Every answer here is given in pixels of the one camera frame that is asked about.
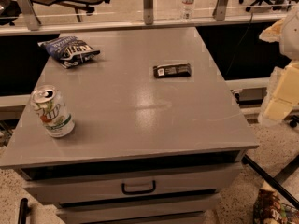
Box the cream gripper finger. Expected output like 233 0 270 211
258 61 299 127
259 19 284 43

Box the black rxbar chocolate bar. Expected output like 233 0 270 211
153 63 192 78

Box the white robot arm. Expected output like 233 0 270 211
258 7 299 126

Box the clear plastic water bottle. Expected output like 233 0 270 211
181 0 195 20

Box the colourful snack bag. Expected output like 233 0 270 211
253 182 299 224

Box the grey drawer cabinet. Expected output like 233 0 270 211
1 28 257 224

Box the blue chip bag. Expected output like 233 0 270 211
38 36 100 69

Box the white 7up soda can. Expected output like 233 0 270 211
30 85 75 138

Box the glass railing with posts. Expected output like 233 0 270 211
0 0 299 37

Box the black pole on floor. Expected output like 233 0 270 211
17 198 29 224

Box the black drawer handle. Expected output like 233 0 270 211
121 180 156 195

